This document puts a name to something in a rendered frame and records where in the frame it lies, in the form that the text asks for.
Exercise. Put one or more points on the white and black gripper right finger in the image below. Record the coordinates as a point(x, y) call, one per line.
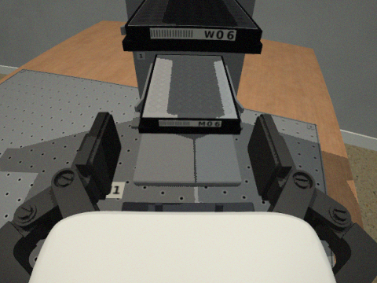
point(293, 192)

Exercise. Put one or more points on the black plate labelled w06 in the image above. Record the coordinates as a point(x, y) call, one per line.
point(192, 25)

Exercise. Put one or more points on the grey perforated base plate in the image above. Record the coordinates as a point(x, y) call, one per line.
point(44, 117)

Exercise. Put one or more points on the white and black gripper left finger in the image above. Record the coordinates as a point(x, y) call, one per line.
point(72, 191)

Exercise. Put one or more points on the dark grey rectangular plate with locator pegs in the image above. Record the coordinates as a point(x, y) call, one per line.
point(188, 207)

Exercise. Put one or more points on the white well plate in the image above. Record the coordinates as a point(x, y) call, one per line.
point(189, 94)

